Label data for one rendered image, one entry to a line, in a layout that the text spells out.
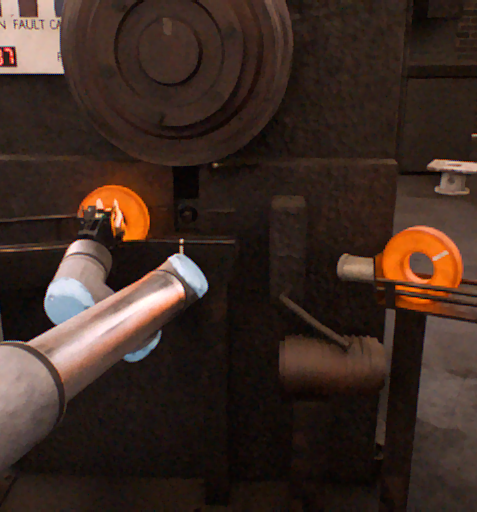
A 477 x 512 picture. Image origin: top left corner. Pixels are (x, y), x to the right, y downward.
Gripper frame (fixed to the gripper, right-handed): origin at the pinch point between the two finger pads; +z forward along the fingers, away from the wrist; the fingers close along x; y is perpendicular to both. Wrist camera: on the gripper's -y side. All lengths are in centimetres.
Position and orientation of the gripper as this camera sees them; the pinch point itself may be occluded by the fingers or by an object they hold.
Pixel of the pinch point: (112, 212)
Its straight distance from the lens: 147.8
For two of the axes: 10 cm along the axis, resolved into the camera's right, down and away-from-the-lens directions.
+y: -0.2, -8.2, -5.8
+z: 0.5, -5.8, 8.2
